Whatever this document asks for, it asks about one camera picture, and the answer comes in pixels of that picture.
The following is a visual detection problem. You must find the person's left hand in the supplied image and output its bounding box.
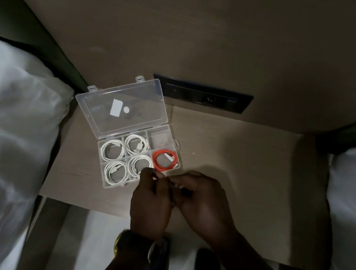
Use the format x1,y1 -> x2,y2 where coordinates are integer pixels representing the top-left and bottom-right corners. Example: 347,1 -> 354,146
125,165 -> 179,243

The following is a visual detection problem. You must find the person's right hand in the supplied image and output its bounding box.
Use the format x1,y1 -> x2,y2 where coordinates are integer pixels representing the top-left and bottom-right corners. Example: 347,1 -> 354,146
159,168 -> 248,253

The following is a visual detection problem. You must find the small black cable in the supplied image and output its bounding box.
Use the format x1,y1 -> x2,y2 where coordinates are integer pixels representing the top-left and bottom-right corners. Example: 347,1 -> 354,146
168,182 -> 196,199

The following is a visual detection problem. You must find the black and yellow wristwatch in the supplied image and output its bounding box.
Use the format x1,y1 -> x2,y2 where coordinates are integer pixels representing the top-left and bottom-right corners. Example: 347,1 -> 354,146
112,227 -> 157,264

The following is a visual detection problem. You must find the clear plastic organizer box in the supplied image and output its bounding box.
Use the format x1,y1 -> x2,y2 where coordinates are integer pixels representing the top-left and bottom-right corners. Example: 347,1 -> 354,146
61,66 -> 194,201

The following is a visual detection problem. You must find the person's dark left shoe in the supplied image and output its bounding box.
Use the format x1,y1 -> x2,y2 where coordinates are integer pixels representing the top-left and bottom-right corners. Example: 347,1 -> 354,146
141,233 -> 175,270

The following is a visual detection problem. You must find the orange coiled cable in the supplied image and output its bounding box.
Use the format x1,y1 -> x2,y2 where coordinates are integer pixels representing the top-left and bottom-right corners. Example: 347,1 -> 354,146
150,147 -> 181,174

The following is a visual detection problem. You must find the white coiled cable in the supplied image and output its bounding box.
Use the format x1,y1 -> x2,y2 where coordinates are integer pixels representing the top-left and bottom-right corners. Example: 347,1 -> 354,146
126,152 -> 156,181
102,159 -> 132,188
98,137 -> 128,165
123,133 -> 152,159

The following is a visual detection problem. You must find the black wall socket panel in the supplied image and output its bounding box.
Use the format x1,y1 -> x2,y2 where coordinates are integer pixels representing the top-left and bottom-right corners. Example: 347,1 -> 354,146
149,73 -> 256,116

